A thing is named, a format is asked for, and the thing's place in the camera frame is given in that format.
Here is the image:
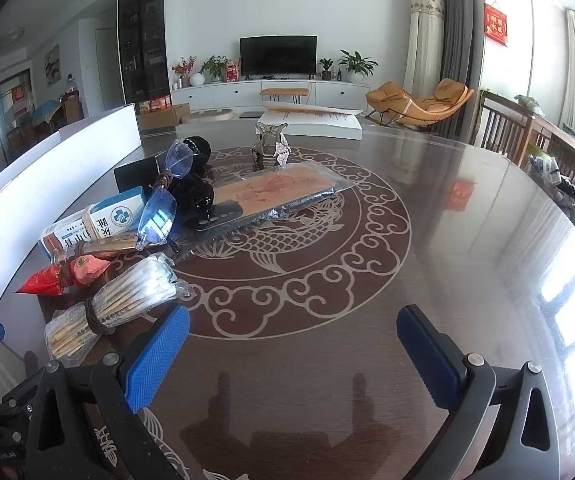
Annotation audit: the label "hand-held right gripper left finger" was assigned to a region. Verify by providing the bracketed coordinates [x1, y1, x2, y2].
[25, 305, 191, 480]

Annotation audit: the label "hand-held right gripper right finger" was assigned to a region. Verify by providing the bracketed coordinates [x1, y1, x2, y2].
[396, 305, 575, 480]

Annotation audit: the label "bagged cotton swabs bundle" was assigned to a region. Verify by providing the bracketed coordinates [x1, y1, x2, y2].
[44, 254, 197, 362]

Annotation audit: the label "gold cosmetic tube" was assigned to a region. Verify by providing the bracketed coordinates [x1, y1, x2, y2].
[52, 232, 138, 268]

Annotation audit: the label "white storage box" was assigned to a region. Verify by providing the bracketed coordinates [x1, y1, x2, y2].
[0, 102, 142, 326]

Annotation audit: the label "rhinestone clear hair claw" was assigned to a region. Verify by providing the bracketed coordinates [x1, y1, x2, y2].
[252, 122, 291, 171]

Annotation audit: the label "red sachet packet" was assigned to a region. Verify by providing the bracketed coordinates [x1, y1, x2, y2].
[16, 266, 68, 296]

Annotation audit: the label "pink sachet packet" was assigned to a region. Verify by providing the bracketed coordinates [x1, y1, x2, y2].
[65, 255, 113, 288]

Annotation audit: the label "blue glasses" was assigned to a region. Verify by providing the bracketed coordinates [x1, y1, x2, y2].
[135, 139, 196, 253]

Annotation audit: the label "white teal medicine box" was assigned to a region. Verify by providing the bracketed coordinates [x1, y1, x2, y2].
[40, 186, 148, 256]

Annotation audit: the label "black velvet scrunchie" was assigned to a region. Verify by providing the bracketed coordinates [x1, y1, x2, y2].
[174, 174, 216, 217]

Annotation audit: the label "small black box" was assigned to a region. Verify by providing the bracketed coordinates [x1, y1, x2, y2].
[114, 155, 168, 196]

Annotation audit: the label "phone case in clear bag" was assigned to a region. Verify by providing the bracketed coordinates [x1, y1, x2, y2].
[170, 160, 355, 256]

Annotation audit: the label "black hair clip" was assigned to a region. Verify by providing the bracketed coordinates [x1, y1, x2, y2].
[182, 136, 212, 176]

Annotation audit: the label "table with blue cloth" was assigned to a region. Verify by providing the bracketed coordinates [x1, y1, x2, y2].
[32, 100, 63, 126]

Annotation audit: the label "dark wooden chair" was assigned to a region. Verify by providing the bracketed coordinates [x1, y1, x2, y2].
[478, 90, 538, 168]

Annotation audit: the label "round beige cushion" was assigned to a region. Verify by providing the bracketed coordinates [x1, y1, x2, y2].
[182, 109, 236, 125]

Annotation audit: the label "cluttered wooden side table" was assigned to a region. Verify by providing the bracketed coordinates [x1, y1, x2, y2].
[515, 95, 575, 256]

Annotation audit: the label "white cardboard box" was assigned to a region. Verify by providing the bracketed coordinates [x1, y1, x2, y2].
[258, 107, 363, 141]

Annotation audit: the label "orange rocking chair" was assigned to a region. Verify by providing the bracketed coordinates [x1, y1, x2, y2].
[366, 78, 474, 128]

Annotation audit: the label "white television cabinet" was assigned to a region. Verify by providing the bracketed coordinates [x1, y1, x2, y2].
[170, 80, 383, 113]

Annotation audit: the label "paper sheet with red print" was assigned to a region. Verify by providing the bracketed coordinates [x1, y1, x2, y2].
[260, 100, 363, 121]

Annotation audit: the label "red flowers in vase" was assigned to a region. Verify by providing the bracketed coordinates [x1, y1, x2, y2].
[172, 56, 197, 88]

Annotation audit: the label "white door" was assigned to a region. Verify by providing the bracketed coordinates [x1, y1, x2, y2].
[95, 25, 118, 111]

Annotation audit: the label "orange bench stool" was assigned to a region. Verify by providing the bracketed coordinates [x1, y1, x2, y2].
[259, 87, 311, 106]

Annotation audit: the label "green potted plant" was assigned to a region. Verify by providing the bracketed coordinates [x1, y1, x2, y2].
[200, 55, 229, 83]

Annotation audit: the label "large leafy potted plant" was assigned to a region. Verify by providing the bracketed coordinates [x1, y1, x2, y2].
[338, 50, 379, 84]

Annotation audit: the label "grey curtain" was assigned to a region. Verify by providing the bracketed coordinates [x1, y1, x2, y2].
[430, 0, 485, 143]

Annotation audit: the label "covered standing air conditioner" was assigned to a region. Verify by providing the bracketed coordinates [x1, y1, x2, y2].
[403, 0, 444, 98]

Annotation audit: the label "dark glass cabinet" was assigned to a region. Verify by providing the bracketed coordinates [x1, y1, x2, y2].
[118, 0, 167, 108]

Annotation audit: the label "black television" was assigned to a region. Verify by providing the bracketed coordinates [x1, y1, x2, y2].
[240, 35, 317, 77]

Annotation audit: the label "framed wall painting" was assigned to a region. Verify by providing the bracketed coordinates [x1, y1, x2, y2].
[44, 44, 62, 86]

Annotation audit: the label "red wall hanging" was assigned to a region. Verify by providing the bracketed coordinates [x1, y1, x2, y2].
[484, 3, 509, 47]

